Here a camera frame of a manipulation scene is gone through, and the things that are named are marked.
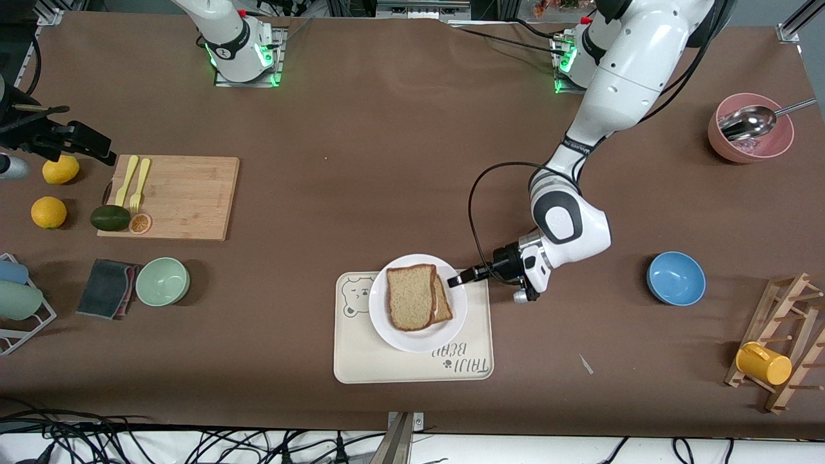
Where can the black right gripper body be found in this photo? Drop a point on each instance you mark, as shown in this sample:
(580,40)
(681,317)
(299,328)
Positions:
(33,136)

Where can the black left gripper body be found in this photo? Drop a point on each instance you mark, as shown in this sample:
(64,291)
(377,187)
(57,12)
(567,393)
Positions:
(502,264)

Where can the brown bread slice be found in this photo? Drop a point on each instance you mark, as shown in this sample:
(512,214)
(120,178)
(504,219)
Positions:
(445,303)

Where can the brown bread slice sandwich lid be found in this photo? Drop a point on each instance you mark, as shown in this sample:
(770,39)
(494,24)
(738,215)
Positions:
(412,298)

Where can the white round plate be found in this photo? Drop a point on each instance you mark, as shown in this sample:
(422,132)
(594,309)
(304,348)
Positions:
(412,341)

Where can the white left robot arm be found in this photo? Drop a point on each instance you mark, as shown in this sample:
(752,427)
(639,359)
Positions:
(570,225)

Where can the yellow lemon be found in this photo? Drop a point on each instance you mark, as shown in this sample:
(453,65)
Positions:
(59,174)

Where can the yellow plastic knife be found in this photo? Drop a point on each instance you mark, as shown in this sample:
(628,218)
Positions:
(127,180)

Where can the yellow plastic fork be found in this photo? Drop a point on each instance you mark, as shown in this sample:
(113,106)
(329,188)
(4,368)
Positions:
(142,177)

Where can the dark green avocado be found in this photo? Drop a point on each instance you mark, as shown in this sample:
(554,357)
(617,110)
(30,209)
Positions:
(109,218)

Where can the round orange-yellow citrus fruit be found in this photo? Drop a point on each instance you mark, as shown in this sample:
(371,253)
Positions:
(49,212)

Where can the orange fruit slice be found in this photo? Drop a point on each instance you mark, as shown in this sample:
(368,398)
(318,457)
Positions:
(140,223)

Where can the wooden cutting board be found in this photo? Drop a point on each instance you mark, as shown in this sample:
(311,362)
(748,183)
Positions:
(187,200)

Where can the small grey tape scrap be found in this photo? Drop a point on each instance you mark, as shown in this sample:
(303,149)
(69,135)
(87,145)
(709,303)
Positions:
(586,364)

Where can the pink cloth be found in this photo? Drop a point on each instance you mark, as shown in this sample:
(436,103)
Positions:
(132,274)

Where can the cream tray with bear print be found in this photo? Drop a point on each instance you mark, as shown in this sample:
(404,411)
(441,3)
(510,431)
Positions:
(361,364)

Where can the light blue cup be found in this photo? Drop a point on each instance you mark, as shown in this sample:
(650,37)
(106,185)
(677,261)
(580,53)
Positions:
(13,272)

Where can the dark grey cloth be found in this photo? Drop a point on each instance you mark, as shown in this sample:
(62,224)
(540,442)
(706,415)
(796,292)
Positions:
(103,287)

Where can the pale green bowl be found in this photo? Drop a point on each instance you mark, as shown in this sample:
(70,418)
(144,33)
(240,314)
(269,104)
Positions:
(162,281)

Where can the pale green cup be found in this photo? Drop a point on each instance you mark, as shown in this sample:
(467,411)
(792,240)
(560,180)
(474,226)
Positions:
(19,301)

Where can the blue bowl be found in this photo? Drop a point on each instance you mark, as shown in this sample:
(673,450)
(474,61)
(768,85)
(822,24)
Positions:
(677,278)

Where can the pink ribbed bowl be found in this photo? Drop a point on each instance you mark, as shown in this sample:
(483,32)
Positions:
(718,145)

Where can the wooden peg drying rack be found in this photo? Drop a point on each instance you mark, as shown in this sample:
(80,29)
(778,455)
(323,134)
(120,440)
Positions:
(754,325)

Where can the yellow mug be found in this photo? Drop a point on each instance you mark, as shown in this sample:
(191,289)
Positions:
(767,366)

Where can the metal ladle spoon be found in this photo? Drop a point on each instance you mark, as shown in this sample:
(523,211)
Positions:
(751,122)

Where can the aluminium table rail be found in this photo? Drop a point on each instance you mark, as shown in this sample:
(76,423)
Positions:
(789,31)
(48,18)

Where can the aluminium frame rail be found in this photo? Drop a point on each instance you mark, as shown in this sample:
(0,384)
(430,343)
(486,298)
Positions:
(403,444)

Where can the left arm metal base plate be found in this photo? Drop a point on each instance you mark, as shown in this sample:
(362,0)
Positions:
(561,87)

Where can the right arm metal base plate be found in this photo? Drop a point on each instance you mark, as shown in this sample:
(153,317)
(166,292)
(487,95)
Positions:
(281,58)

